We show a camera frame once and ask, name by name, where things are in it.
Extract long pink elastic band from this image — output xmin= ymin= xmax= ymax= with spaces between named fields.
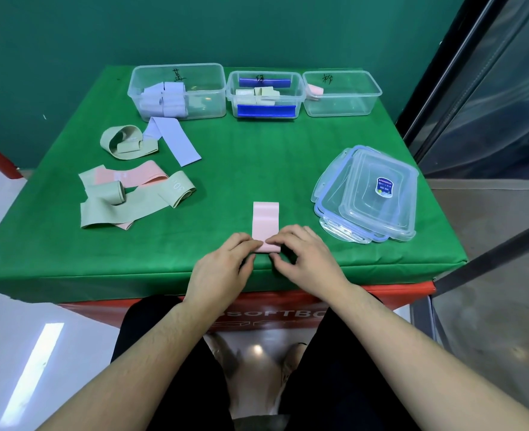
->
xmin=94 ymin=160 xmax=169 ymax=190

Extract green elastic band white print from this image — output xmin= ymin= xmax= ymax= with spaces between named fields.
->
xmin=167 ymin=171 xmax=197 ymax=208

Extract black framed glass door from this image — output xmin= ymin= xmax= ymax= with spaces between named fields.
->
xmin=395 ymin=0 xmax=529 ymax=181

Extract red padded box with lettering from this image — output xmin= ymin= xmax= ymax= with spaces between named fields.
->
xmin=58 ymin=282 xmax=436 ymax=330

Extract clear lid with blue seal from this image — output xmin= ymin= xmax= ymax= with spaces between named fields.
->
xmin=311 ymin=145 xmax=382 ymax=244
xmin=319 ymin=214 xmax=390 ymax=245

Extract green elastic band loop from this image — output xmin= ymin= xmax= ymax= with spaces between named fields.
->
xmin=100 ymin=125 xmax=160 ymax=160

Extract clear container with blue latches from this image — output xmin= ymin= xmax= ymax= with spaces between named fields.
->
xmin=226 ymin=70 xmax=305 ymax=120

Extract black trousers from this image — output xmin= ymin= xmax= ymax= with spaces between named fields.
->
xmin=111 ymin=293 xmax=429 ymax=431

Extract small clear plastic container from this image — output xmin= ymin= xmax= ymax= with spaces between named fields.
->
xmin=302 ymin=70 xmax=383 ymax=117

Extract person's left forearm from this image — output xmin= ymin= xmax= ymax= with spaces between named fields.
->
xmin=35 ymin=295 xmax=237 ymax=431

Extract purple elastic band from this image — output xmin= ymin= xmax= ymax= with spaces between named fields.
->
xmin=143 ymin=116 xmax=202 ymax=168

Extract large clear plastic container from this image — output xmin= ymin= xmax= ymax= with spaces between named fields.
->
xmin=127 ymin=63 xmax=227 ymax=122

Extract beige shoe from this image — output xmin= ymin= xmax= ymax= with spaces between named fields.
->
xmin=208 ymin=333 xmax=247 ymax=382
xmin=279 ymin=342 xmax=311 ymax=400

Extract black metal bar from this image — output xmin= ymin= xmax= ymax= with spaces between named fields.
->
xmin=431 ymin=215 xmax=529 ymax=298

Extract long green elastic band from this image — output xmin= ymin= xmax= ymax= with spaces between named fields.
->
xmin=78 ymin=165 xmax=181 ymax=230

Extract person's right forearm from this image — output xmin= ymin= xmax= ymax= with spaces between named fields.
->
xmin=323 ymin=285 xmax=529 ymax=431

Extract rolled green elastic band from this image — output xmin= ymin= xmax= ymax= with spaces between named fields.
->
xmin=86 ymin=180 xmax=127 ymax=206

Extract green tablecloth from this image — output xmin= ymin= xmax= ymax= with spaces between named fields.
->
xmin=0 ymin=65 xmax=468 ymax=304

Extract pile of folded purple bands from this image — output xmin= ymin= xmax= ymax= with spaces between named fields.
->
xmin=139 ymin=81 xmax=189 ymax=118

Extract person's right hand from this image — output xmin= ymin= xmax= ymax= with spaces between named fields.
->
xmin=264 ymin=225 xmax=360 ymax=306

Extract person's left hand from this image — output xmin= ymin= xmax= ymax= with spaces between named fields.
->
xmin=184 ymin=232 xmax=265 ymax=314

